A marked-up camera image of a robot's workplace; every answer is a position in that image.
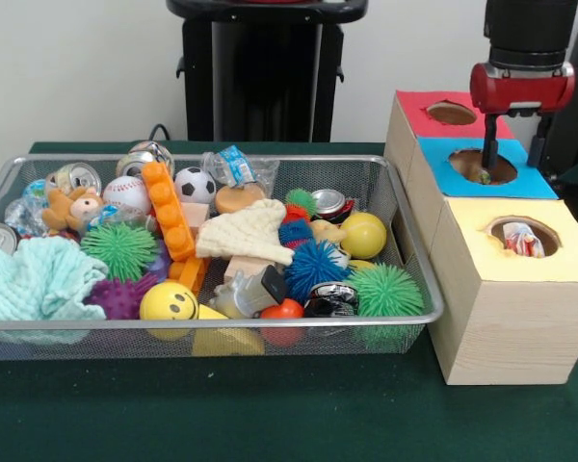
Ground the silver wire mesh bin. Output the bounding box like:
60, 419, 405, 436
0, 153, 445, 361

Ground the wooden box with three holes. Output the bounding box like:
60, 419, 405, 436
383, 90, 578, 386

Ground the yellow smiley face ball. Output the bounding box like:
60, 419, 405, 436
139, 281, 199, 321

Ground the cream fluffy cloth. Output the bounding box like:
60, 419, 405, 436
195, 198, 296, 267

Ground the orange plastic block toy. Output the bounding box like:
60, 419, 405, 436
142, 162, 197, 264

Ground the dark green table cloth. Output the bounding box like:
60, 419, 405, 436
0, 141, 578, 462

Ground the black and white soccer ball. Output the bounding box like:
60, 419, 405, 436
173, 166, 218, 204

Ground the colourful dotted cloth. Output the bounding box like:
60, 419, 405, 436
503, 221, 546, 259

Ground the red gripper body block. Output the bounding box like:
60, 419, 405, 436
470, 62, 577, 116

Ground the plain yellow ball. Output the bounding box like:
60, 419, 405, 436
339, 212, 388, 260

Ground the green spiky rubber ball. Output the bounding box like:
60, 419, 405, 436
349, 263, 425, 318
80, 221, 158, 283

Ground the brown teddy bear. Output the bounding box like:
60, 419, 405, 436
40, 186, 103, 230

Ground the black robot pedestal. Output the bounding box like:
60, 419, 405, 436
166, 0, 370, 143

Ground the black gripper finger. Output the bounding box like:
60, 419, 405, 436
527, 110, 553, 168
481, 113, 501, 169

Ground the blue spiky rubber ball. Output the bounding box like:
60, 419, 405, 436
284, 240, 353, 300

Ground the white baseball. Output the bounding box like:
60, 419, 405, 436
102, 175, 153, 216

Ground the mint green knitted cloth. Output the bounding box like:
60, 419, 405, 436
0, 236, 108, 322

